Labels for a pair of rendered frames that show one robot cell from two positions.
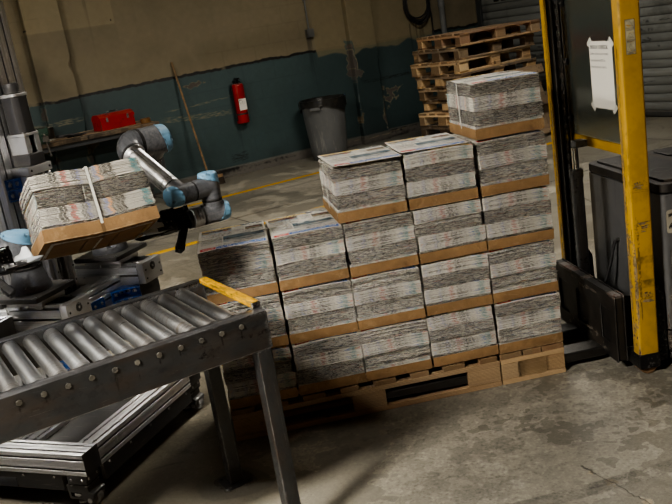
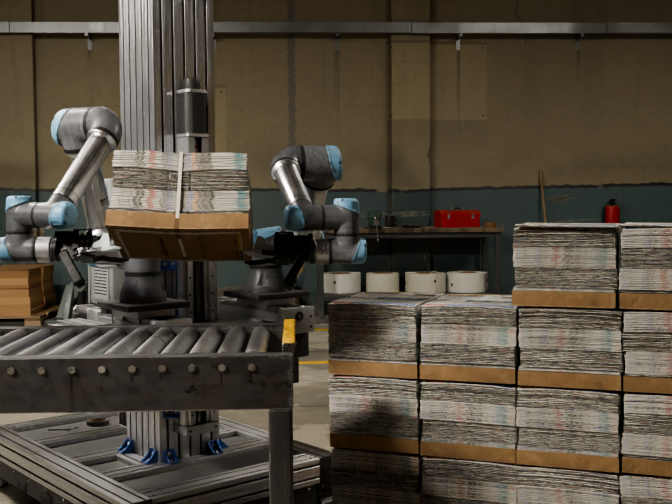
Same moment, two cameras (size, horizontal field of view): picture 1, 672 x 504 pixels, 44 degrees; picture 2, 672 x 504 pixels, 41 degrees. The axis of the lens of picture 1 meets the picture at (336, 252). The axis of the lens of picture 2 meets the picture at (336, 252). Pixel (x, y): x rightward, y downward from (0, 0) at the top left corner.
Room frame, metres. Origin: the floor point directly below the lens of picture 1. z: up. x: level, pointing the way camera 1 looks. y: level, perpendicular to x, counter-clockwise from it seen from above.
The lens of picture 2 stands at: (0.67, -0.72, 1.13)
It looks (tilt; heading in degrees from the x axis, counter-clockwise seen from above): 3 degrees down; 26
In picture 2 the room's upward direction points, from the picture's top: straight up
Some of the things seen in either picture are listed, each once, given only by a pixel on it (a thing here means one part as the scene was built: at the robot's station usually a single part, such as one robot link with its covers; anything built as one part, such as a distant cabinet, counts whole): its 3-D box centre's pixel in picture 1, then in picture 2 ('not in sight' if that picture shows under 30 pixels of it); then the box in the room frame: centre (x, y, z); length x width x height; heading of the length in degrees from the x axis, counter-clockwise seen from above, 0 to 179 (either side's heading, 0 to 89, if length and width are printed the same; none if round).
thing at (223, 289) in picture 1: (228, 291); (289, 333); (2.62, 0.37, 0.81); 0.43 x 0.03 x 0.02; 29
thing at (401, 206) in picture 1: (363, 203); (568, 292); (3.41, -0.15, 0.86); 0.38 x 0.29 x 0.04; 8
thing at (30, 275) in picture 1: (29, 277); (142, 286); (3.03, 1.15, 0.87); 0.15 x 0.15 x 0.10
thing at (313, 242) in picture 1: (349, 308); (525, 434); (3.40, -0.02, 0.42); 1.17 x 0.39 x 0.83; 96
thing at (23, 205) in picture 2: not in sight; (24, 215); (2.60, 1.24, 1.11); 0.11 x 0.08 x 0.11; 94
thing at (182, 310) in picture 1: (187, 313); (231, 347); (2.56, 0.50, 0.77); 0.47 x 0.05 x 0.05; 29
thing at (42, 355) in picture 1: (45, 359); (46, 350); (2.34, 0.90, 0.77); 0.47 x 0.05 x 0.05; 29
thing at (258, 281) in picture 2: (107, 239); (265, 277); (3.48, 0.96, 0.87); 0.15 x 0.15 x 0.10
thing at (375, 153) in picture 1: (357, 155); (569, 224); (3.40, -0.15, 1.06); 0.37 x 0.29 x 0.01; 8
